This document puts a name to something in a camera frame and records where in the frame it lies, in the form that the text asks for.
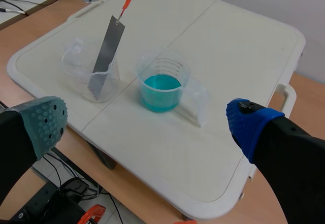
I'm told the orange clamp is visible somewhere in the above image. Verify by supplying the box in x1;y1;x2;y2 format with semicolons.
79;204;106;224

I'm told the clear beaker with blue liquid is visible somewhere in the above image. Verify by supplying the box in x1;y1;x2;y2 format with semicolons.
136;48;210;128

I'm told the grey metal plate orange handle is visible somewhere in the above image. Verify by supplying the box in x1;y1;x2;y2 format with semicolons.
87;0;135;101

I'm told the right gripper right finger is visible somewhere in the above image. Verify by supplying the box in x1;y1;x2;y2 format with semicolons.
225;98;325;224

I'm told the empty clear plastic beaker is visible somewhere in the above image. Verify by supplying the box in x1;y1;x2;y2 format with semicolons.
60;37;121;103

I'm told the black cable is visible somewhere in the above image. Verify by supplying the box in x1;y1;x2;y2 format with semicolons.
0;0;102;13

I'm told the black equipment under table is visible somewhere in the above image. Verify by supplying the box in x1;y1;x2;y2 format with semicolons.
9;178;89;224

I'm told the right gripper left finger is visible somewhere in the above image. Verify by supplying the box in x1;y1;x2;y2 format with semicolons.
0;95;69;221

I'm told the white folding table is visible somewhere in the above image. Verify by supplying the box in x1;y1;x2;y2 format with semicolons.
7;0;306;220

